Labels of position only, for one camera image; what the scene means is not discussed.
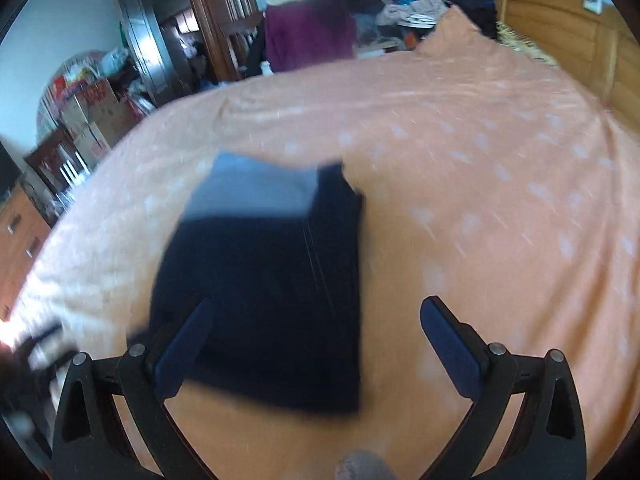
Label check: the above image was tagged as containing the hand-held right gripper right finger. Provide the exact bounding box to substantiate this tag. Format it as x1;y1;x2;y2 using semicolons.
420;296;587;480

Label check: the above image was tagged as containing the navy blue garment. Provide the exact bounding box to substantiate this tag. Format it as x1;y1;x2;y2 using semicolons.
131;151;366;417

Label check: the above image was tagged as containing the wooden drawer cabinet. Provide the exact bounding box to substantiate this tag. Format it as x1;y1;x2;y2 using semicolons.
0;180;53;322

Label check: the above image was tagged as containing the wooden wardrobe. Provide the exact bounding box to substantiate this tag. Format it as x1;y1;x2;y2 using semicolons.
179;0;282;83

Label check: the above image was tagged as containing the wooden bed headboard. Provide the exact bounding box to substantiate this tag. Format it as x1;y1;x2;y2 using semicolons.
494;0;640;123

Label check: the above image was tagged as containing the grey knitted cloth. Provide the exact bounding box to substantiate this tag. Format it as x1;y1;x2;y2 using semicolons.
334;450;402;480

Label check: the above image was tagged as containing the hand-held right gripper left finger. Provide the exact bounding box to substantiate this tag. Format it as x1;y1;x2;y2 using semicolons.
52;297;216;480

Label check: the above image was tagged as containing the orange bed sheet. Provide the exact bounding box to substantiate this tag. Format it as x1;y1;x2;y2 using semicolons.
10;4;640;480

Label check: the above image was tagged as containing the stack of cardboard boxes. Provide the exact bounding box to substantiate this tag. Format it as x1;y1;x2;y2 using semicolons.
37;76;147;162

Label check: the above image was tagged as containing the maroon jacket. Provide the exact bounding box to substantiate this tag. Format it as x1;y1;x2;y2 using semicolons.
263;0;358;74

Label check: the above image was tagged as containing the wooden door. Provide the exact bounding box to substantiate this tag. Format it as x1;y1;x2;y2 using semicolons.
110;0;182;108

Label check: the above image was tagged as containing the wooden chair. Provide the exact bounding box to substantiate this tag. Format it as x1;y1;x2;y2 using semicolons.
25;124;97;193

